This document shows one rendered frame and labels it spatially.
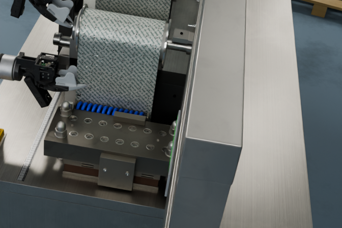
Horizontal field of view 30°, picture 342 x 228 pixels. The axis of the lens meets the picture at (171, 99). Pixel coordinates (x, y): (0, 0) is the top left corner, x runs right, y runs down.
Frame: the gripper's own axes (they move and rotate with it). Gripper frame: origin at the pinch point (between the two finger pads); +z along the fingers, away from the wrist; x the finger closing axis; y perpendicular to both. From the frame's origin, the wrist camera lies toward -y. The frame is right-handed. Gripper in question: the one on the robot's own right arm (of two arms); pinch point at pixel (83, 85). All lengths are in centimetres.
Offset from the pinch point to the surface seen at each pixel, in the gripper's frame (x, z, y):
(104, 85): -0.2, 6.4, 1.5
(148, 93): -0.2, 20.0, 1.4
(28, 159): -15.3, -12.1, -19.0
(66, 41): 8.2, -7.2, 9.3
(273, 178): -65, 49, 35
